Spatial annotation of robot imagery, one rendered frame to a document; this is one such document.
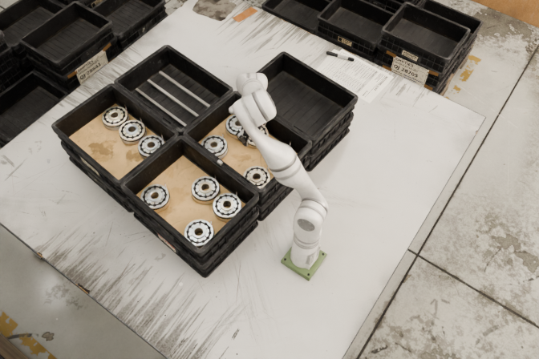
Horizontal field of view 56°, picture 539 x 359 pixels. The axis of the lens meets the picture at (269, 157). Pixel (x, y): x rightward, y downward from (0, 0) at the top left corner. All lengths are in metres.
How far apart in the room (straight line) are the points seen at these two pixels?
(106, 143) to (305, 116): 0.80
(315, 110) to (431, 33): 1.19
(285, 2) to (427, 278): 1.96
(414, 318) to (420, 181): 0.78
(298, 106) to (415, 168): 0.55
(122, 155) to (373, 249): 1.02
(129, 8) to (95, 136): 1.41
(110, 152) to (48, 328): 1.02
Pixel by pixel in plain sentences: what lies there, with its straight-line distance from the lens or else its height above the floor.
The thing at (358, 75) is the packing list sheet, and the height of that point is 0.70.
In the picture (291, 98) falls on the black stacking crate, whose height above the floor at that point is 0.83.
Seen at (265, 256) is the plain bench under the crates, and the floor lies 0.70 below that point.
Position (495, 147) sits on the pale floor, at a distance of 3.34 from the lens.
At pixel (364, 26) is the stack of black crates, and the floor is 0.38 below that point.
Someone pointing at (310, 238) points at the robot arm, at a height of 0.94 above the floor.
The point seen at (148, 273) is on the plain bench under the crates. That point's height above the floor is 0.70.
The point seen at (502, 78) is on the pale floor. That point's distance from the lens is 3.75.
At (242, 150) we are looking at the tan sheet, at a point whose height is 0.83.
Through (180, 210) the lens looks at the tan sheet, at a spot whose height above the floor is 0.83.
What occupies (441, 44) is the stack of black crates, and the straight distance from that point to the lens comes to 3.07.
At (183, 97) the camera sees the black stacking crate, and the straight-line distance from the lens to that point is 2.18.
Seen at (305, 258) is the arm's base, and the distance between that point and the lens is 1.81.
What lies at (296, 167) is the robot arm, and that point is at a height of 1.20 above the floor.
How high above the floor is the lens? 2.45
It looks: 55 degrees down
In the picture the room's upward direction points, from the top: 2 degrees clockwise
